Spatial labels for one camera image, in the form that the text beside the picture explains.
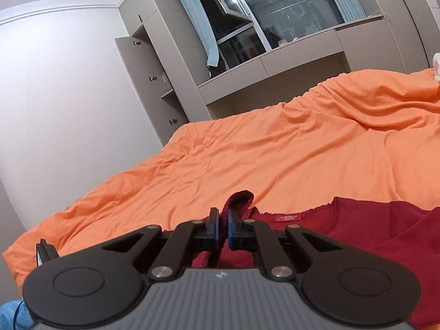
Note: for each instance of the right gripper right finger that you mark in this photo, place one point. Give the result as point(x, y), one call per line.
point(260, 240)

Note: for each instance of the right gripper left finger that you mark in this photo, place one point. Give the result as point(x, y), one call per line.
point(188, 239)

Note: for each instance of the dark red knit top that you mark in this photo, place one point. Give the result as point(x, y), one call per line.
point(397, 230)

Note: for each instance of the blue cloth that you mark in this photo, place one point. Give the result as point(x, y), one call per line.
point(14, 315)

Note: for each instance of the open wardrobe door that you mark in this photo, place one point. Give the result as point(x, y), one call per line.
point(153, 86)

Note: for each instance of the orange bed cover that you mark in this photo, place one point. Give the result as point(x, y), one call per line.
point(365, 135)

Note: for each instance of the beige built-in wardrobe unit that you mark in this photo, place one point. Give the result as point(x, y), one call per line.
point(396, 35)

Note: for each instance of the white cream garment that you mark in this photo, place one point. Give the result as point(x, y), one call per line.
point(436, 65)

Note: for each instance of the light blue left curtain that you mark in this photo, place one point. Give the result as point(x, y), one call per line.
point(198, 17)

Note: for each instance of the dark window with frame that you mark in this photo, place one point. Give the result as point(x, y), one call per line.
point(245, 29)

